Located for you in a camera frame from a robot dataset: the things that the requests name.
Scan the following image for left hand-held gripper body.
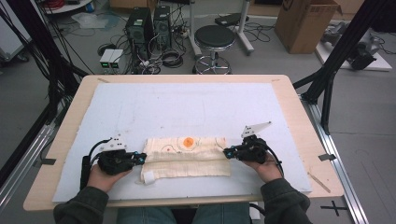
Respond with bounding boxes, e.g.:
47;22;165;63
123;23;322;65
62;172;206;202
97;133;138;175

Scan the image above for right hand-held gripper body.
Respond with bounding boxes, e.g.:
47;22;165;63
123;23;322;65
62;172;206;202
235;120;273;164

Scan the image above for cream patterned towel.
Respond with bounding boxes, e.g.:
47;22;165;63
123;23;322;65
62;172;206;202
139;135;232;185

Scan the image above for person's left hand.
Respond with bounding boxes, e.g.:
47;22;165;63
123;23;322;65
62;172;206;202
87;163;134;193

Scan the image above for person's right hand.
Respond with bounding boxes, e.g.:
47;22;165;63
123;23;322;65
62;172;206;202
248;153;283;184

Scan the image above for person's left leg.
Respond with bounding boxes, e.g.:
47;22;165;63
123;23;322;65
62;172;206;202
115;207;177;224

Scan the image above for person's leg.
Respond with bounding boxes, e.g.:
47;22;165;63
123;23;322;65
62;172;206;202
115;207;177;224
190;203;251;224

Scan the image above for white foam mat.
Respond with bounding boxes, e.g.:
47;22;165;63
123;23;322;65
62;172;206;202
51;82;313;203

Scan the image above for person's right leg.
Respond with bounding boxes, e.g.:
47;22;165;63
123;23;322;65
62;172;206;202
190;203;251;224

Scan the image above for small white box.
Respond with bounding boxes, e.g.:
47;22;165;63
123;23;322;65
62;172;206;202
249;206;262;222

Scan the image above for light wooden table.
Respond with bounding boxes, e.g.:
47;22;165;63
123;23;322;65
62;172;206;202
22;74;345;213

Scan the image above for thin wooden stick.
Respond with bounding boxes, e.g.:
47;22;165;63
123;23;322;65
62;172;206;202
307;172;332;194

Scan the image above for white power supply unit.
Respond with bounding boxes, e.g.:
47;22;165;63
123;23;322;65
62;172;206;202
108;49;124;70
99;49;116;70

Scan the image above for black round stool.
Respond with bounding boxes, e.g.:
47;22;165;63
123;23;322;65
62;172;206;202
191;24;236;75

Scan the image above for large black computer tower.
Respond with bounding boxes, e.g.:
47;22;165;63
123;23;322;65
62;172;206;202
125;7;154;63

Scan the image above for flat black case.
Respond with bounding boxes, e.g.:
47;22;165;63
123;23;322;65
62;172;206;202
214;12;250;27

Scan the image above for slim black computer tower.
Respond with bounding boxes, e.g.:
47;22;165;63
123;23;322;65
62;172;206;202
153;5;173;50

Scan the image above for brown cardboard box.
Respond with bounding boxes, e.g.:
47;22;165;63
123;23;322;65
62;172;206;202
274;0;344;55

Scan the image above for clear plastic sheet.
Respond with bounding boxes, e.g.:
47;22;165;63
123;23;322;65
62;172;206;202
71;12;120;31

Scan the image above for white board with robot parts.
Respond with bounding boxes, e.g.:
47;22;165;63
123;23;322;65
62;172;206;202
315;21;393;72

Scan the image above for round white table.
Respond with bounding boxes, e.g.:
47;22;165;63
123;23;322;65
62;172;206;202
43;0;94;15

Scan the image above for right hand-held gripper cable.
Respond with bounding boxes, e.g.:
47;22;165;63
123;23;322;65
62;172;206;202
248;146;284;217

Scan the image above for hand-held gripper cable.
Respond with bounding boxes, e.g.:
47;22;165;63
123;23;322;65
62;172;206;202
79;138;111;190
248;146;284;217

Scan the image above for left hand-held gripper cable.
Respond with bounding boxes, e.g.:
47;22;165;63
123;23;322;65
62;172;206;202
79;138;111;190

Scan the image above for aluminium rail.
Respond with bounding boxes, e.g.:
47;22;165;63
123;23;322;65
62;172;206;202
0;124;57;213
300;94;370;224

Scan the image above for coiled black cables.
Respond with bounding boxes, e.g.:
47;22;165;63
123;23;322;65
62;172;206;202
162;49;185;69

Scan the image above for white desk frame leg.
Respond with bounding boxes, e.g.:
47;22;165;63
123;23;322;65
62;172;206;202
235;0;255;56
188;0;204;59

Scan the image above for black frame with cables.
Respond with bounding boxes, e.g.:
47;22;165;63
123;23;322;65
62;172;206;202
0;0;90;188

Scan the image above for black metal frame strut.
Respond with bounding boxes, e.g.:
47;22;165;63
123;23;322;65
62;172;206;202
292;0;390;135

